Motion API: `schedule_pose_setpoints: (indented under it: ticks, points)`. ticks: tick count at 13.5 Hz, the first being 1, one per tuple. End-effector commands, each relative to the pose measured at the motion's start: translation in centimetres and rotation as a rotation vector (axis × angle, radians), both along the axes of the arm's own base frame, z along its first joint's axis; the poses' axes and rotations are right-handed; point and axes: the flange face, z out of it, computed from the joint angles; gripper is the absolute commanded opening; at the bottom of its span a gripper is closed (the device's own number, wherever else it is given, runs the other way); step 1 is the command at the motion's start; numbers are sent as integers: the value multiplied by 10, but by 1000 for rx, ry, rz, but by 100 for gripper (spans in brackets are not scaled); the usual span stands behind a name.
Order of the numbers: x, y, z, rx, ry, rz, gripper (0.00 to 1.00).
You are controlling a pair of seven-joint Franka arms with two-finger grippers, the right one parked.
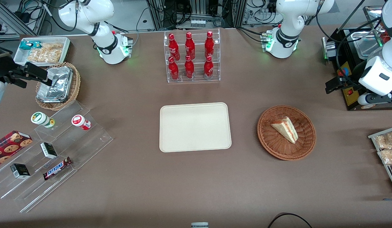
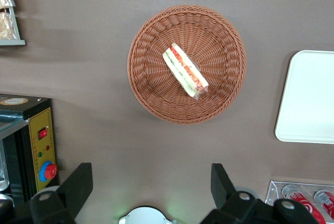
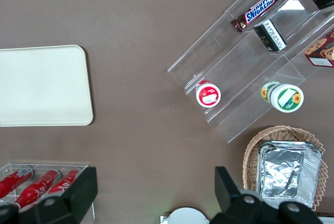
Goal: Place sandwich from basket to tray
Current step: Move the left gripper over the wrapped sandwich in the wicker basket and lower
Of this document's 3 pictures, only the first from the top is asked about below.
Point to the clear acrylic stepped display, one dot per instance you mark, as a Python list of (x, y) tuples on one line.
[(75, 145)]

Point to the small grey block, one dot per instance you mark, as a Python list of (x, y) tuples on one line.
[(199, 225)]

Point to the clear acrylic bottle rack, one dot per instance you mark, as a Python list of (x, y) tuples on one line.
[(199, 53)]

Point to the red cola bottle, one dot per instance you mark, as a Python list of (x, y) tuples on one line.
[(173, 47), (189, 68), (173, 70), (209, 45), (189, 47), (208, 69)]

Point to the aluminium frame rail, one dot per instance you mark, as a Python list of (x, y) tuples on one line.
[(12, 19)]

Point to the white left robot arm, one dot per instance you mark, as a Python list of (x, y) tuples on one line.
[(286, 22)]

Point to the red lid white jar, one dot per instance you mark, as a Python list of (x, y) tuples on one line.
[(80, 122)]

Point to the white power strip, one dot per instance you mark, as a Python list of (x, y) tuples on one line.
[(198, 23)]

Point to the green lid white jar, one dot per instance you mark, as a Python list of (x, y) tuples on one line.
[(40, 119)]

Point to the tray of packaged sandwiches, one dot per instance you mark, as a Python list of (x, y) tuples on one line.
[(381, 158)]

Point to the red cookie box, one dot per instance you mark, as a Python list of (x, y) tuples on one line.
[(10, 146)]

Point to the teal snack packet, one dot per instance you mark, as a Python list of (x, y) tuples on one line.
[(26, 45)]

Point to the black metal grill machine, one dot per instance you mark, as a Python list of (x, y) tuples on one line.
[(351, 44)]

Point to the triangle sandwich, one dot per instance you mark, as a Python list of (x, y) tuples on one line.
[(287, 129)]

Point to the tan wicker basket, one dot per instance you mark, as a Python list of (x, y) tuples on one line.
[(75, 85)]

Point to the brown wicker basket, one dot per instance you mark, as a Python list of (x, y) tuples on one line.
[(278, 142)]

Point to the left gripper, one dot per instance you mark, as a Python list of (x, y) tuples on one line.
[(350, 80)]

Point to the silver foil pack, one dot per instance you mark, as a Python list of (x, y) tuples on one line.
[(52, 94), (60, 77)]

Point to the Snickers chocolate bar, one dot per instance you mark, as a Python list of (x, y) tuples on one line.
[(56, 168)]

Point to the clear bag of crackers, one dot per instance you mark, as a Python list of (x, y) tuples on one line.
[(47, 53)]

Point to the white rectangular snack tray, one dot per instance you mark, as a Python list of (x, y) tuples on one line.
[(20, 57)]

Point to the beige plastic tray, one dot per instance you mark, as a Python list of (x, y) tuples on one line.
[(195, 127)]

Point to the small black box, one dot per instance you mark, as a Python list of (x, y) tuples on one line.
[(49, 150), (20, 171)]

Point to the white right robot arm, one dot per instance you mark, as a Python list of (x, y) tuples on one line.
[(104, 31)]

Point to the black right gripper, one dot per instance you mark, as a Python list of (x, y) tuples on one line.
[(3, 66)]

